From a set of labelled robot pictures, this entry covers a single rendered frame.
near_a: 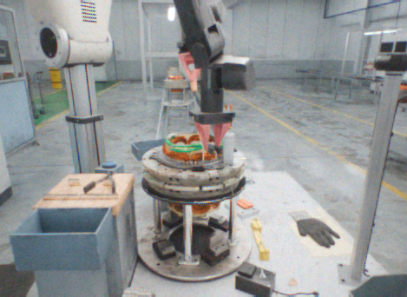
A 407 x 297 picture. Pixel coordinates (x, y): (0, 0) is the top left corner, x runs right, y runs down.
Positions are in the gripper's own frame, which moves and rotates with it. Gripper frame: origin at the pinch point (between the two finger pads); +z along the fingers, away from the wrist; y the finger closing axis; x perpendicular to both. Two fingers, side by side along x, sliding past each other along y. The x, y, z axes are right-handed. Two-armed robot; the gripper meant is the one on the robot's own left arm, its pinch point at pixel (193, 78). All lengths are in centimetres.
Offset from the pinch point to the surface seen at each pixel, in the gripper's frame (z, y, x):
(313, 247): 54, 22, -34
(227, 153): 22.2, 0.0, -9.3
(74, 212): 34.7, -22.3, 24.2
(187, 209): 37.6, -2.8, 2.5
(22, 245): 39, -33, 28
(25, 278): 95, 88, 134
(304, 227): 50, 31, -33
